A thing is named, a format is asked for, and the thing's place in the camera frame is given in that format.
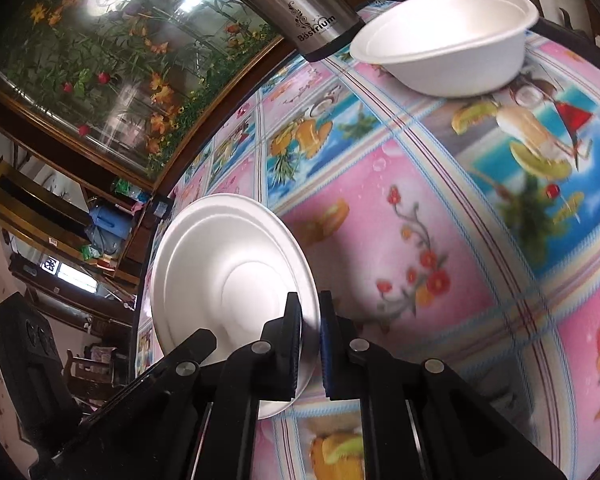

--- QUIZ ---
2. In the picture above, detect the framed flower picture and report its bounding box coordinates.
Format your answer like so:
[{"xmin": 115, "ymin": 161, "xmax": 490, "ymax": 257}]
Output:
[{"xmin": 0, "ymin": 0, "xmax": 406, "ymax": 183}]

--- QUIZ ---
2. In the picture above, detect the wooden chair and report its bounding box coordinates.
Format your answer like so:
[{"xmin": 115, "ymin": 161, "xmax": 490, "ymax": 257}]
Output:
[{"xmin": 62, "ymin": 350, "xmax": 116, "ymax": 401}]

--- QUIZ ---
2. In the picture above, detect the white foam plate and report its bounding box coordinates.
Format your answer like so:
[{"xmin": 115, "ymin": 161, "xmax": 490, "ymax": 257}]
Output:
[{"xmin": 150, "ymin": 192, "xmax": 320, "ymax": 420}]

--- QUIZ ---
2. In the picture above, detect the printed colourful tablecloth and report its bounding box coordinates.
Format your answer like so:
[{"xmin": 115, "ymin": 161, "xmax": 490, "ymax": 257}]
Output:
[{"xmin": 135, "ymin": 0, "xmax": 600, "ymax": 480}]

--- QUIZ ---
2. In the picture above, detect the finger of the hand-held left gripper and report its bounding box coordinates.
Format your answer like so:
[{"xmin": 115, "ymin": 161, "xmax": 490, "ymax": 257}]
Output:
[{"xmin": 79, "ymin": 329, "xmax": 217, "ymax": 425}]

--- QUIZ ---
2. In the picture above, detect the white foam bowl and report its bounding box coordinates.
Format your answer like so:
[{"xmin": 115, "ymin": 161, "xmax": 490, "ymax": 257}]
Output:
[{"xmin": 349, "ymin": 0, "xmax": 540, "ymax": 98}]

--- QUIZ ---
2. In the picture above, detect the steel thermos flask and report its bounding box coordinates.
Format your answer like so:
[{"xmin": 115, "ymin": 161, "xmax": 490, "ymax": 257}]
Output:
[{"xmin": 192, "ymin": 0, "xmax": 365, "ymax": 63}]

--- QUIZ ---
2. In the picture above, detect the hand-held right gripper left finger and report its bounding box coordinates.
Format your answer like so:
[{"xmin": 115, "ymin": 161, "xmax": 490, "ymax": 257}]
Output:
[{"xmin": 27, "ymin": 292, "xmax": 301, "ymax": 480}]

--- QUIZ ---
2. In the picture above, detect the wooden glass cabinet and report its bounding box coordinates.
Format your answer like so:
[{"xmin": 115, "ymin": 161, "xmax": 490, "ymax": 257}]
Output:
[{"xmin": 0, "ymin": 157, "xmax": 88, "ymax": 242}]

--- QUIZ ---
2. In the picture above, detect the blue water jug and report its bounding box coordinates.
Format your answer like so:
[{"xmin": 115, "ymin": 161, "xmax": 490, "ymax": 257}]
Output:
[{"xmin": 86, "ymin": 204, "xmax": 132, "ymax": 257}]

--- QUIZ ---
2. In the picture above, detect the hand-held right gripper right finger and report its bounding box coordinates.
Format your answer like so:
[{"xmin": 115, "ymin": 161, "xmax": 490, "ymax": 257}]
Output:
[{"xmin": 319, "ymin": 291, "xmax": 567, "ymax": 480}]

